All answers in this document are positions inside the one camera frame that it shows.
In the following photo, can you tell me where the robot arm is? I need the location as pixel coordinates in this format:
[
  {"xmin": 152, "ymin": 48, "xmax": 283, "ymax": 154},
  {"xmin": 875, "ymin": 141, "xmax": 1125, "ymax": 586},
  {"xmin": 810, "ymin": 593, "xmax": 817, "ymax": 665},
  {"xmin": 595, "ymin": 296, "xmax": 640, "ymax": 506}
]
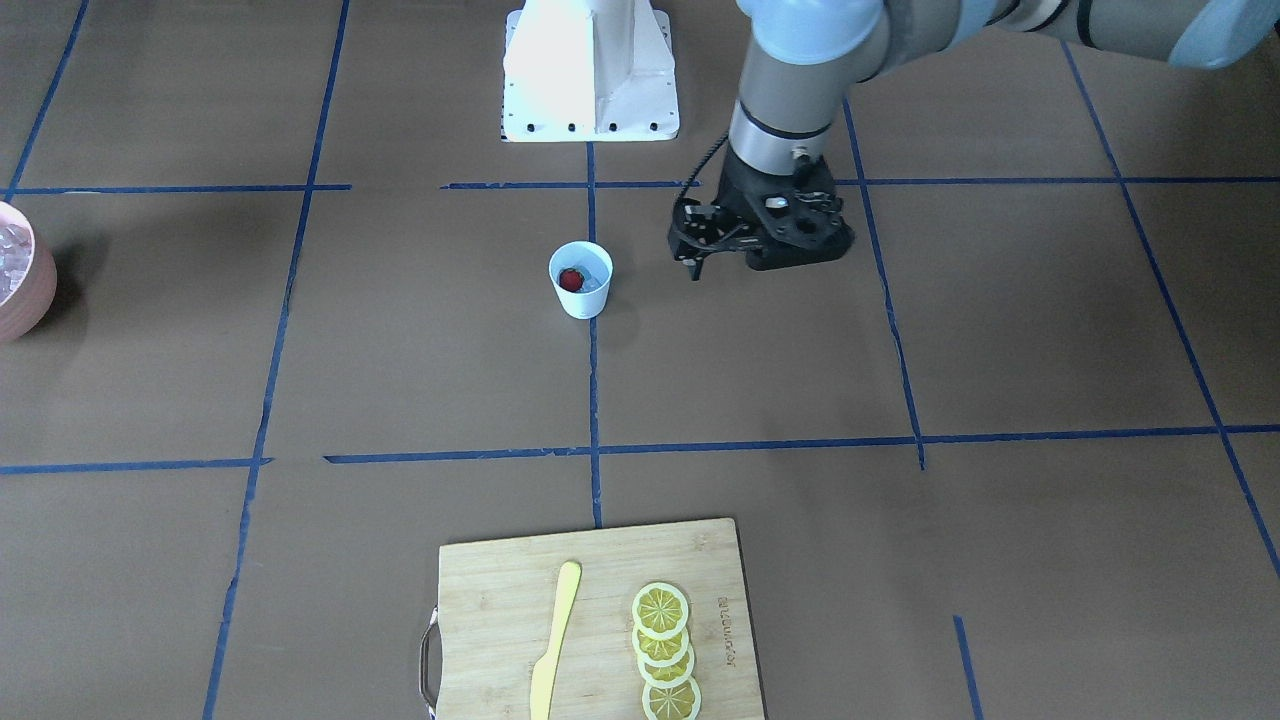
[{"xmin": 708, "ymin": 1, "xmax": 1279, "ymax": 272}]

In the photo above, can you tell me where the lemon slice bottom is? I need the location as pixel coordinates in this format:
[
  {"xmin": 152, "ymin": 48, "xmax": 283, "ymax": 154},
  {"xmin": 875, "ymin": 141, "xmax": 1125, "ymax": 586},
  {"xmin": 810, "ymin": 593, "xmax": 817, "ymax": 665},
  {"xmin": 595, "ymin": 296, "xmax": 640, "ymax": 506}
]
[{"xmin": 641, "ymin": 676, "xmax": 701, "ymax": 720}]

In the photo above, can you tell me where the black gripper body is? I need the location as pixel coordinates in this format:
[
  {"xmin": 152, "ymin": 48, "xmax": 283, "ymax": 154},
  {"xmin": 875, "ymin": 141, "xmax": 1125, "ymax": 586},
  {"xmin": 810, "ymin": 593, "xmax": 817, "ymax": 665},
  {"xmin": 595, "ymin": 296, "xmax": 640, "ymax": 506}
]
[{"xmin": 716, "ymin": 150, "xmax": 801, "ymax": 272}]

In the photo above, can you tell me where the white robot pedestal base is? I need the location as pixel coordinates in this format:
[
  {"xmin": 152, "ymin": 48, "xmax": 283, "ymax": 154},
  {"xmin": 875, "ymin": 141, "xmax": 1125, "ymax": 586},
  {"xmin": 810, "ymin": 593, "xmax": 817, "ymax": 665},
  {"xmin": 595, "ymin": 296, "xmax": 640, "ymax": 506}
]
[{"xmin": 500, "ymin": 1, "xmax": 681, "ymax": 143}]

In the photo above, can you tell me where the lemon slice top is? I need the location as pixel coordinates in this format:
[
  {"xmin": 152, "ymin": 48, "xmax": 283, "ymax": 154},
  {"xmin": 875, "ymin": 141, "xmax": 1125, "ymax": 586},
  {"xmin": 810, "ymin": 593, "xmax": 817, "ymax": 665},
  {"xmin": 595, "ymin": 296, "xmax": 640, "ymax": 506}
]
[{"xmin": 631, "ymin": 582, "xmax": 690, "ymax": 641}]

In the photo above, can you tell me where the bamboo cutting board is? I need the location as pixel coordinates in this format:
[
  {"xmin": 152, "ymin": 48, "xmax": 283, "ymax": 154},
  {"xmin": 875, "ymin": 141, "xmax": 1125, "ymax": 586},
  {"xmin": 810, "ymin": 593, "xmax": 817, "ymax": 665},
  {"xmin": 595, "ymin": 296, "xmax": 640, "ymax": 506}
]
[{"xmin": 420, "ymin": 518, "xmax": 767, "ymax": 719}]

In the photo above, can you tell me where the light blue plastic cup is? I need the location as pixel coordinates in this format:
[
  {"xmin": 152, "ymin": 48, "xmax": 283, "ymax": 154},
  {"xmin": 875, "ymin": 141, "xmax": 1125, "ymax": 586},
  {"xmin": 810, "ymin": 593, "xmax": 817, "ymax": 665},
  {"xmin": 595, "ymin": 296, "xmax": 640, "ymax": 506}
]
[{"xmin": 547, "ymin": 240, "xmax": 614, "ymax": 320}]

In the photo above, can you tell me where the yellow plastic knife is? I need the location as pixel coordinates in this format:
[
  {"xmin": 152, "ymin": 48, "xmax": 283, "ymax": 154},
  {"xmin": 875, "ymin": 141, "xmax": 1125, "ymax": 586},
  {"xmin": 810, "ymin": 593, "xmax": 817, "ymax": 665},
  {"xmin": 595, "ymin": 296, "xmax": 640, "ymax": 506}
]
[{"xmin": 527, "ymin": 561, "xmax": 582, "ymax": 719}]

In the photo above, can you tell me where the red strawberry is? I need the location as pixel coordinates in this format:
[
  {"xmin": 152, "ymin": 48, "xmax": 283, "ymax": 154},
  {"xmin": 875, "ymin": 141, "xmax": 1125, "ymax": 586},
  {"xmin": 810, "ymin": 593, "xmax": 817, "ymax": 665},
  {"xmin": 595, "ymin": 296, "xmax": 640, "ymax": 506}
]
[{"xmin": 557, "ymin": 266, "xmax": 586, "ymax": 293}]

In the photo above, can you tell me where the lemon slice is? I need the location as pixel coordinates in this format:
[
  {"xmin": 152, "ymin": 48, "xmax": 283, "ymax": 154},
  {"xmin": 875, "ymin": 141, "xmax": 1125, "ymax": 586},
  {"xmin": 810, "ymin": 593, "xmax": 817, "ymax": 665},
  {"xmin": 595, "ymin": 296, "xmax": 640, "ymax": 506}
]
[
  {"xmin": 641, "ymin": 676, "xmax": 701, "ymax": 720},
  {"xmin": 631, "ymin": 628, "xmax": 692, "ymax": 667},
  {"xmin": 631, "ymin": 582, "xmax": 690, "ymax": 641},
  {"xmin": 636, "ymin": 646, "xmax": 696, "ymax": 689}
]

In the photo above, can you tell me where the pink bowl of ice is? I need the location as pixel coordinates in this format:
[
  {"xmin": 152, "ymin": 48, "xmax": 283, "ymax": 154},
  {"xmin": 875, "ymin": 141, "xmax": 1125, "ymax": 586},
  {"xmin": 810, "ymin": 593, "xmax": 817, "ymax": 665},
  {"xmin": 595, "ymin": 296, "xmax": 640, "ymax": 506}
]
[{"xmin": 1, "ymin": 202, "xmax": 58, "ymax": 343}]

